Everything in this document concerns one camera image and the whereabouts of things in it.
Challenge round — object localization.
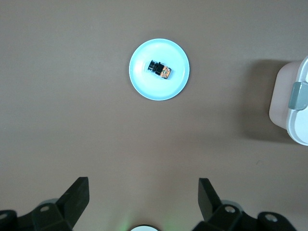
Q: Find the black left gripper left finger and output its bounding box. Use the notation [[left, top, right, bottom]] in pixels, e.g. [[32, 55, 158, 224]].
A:
[[0, 177, 90, 231]]

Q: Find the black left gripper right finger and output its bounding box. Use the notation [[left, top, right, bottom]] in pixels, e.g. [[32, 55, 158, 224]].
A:
[[192, 178, 296, 231]]

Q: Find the orange black switch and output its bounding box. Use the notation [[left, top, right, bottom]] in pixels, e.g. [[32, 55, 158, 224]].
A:
[[146, 59, 173, 81]]

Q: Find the white lidded storage box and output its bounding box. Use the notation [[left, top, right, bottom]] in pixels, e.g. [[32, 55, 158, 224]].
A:
[[268, 55, 308, 146]]

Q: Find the light blue round plate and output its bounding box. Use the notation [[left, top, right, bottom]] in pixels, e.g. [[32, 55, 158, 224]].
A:
[[128, 38, 191, 101]]

